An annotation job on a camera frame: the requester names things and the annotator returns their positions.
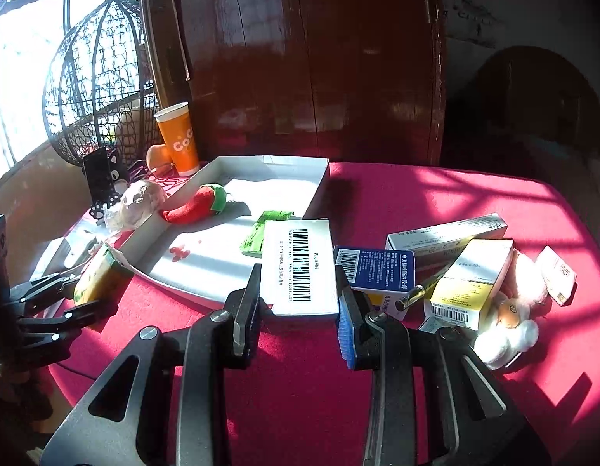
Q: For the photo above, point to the white barcode box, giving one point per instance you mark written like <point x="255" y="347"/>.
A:
<point x="300" y="267"/>

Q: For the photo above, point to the white plush toy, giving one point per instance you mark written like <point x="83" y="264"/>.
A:
<point x="503" y="342"/>

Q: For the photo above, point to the black cat figure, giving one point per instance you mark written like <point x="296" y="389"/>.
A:
<point x="103" y="174"/>

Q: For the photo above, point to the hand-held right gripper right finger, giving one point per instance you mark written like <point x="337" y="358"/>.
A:
<point x="347" y="335"/>

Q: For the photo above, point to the small white packet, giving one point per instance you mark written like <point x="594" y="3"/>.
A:
<point x="557" y="272"/>

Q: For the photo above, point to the white cardboard tray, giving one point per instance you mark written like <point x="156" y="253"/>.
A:
<point x="271" y="194"/>

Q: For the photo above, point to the long white box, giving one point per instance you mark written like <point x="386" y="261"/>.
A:
<point x="445" y="238"/>

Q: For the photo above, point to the dark red wooden cabinet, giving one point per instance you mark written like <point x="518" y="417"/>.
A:
<point x="305" y="58"/>

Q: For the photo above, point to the yellow white medicine box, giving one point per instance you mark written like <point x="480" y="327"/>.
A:
<point x="470" y="286"/>

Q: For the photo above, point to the hanging wicker chair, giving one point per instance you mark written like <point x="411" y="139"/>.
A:
<point x="86" y="82"/>

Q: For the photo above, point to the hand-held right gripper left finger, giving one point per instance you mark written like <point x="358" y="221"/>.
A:
<point x="246" y="320"/>

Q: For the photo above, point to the beige seat cushion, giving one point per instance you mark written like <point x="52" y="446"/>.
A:
<point x="130" y="126"/>

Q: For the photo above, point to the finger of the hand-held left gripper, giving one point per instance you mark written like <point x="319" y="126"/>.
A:
<point x="62" y="318"/>
<point x="47" y="286"/>

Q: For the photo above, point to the blue medicine box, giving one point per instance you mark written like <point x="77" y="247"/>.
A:
<point x="377" y="267"/>

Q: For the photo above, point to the dark wooden headboard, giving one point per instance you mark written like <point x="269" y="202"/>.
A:
<point x="523" y="97"/>

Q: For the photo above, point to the orange paper cup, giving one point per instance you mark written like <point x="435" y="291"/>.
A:
<point x="178" y="138"/>

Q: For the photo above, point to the crumpled plastic bag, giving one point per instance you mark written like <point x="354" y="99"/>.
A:
<point x="137" y="201"/>

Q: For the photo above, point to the black pen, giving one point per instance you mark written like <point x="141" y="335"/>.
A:
<point x="419" y="293"/>

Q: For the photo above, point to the red plush chili toy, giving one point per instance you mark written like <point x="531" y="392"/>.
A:
<point x="193" y="206"/>

